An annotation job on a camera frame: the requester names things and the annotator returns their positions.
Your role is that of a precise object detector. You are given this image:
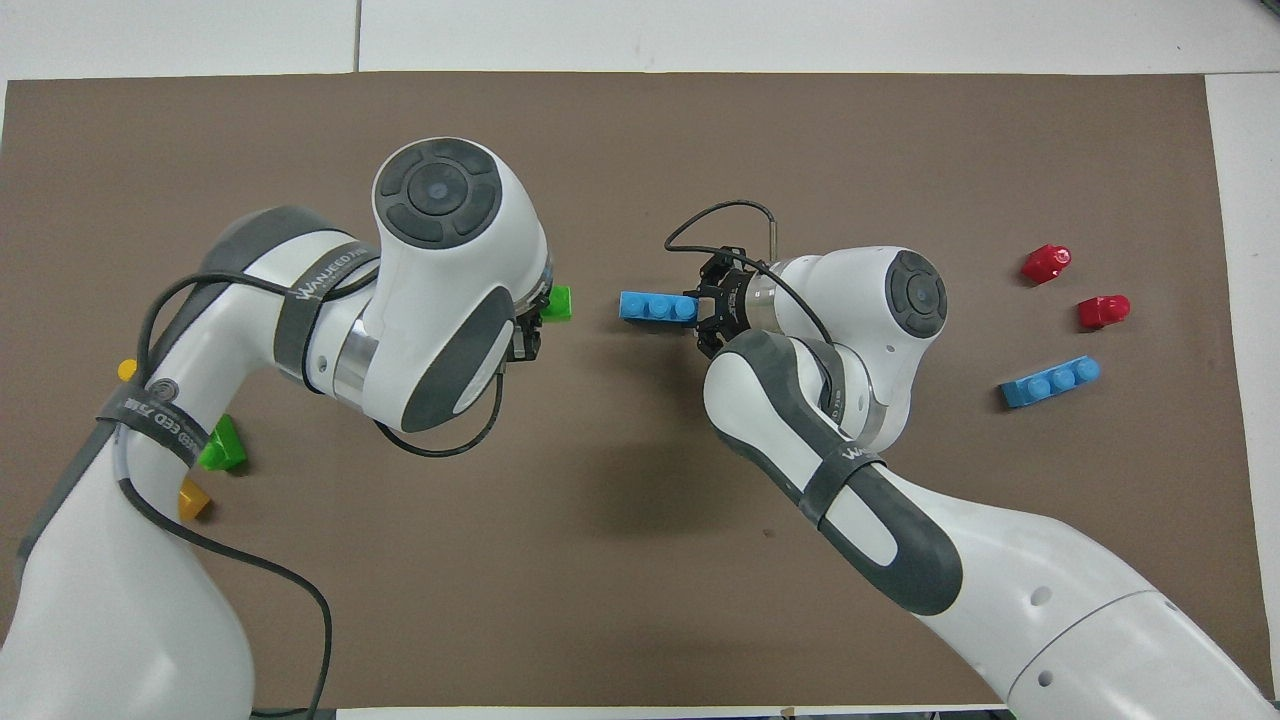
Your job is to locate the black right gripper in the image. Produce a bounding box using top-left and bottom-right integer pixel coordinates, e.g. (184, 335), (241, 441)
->
(683, 252), (763, 359)

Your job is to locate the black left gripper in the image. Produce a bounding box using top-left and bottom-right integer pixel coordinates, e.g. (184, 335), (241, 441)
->
(508, 310), (549, 364)

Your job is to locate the blue three-stud toy block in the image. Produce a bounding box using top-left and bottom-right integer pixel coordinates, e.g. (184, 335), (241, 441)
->
(1000, 357), (1102, 409)
(619, 290), (701, 324)

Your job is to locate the red one-stud toy block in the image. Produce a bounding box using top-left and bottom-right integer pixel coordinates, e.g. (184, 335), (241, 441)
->
(1077, 294), (1132, 331)
(1020, 244), (1073, 287)

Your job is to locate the brown table mat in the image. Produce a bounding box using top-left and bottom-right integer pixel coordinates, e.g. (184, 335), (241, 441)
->
(0, 72), (1276, 713)

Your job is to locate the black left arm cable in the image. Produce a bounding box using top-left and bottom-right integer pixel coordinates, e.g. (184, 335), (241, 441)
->
(130, 272), (506, 720)

